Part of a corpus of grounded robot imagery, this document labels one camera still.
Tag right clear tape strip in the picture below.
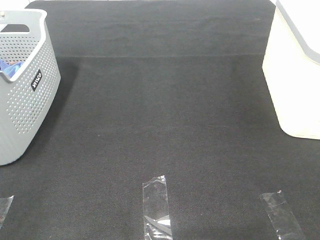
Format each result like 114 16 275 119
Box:
259 190 307 240

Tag clear tape strip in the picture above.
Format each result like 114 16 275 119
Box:
0 195 14 229
259 190 307 240
142 175 173 240

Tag blue cloth in basket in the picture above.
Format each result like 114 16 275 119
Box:
0 59 24 78

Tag grey perforated laundry basket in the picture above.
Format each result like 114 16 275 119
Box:
0 9 61 166

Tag middle clear tape strip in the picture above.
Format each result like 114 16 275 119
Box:
142 175 173 240

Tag cream white laundry basket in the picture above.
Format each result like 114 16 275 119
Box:
262 0 320 140

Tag left clear tape strip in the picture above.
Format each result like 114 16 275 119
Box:
0 195 14 229

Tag black table mat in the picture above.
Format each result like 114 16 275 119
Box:
0 0 320 240

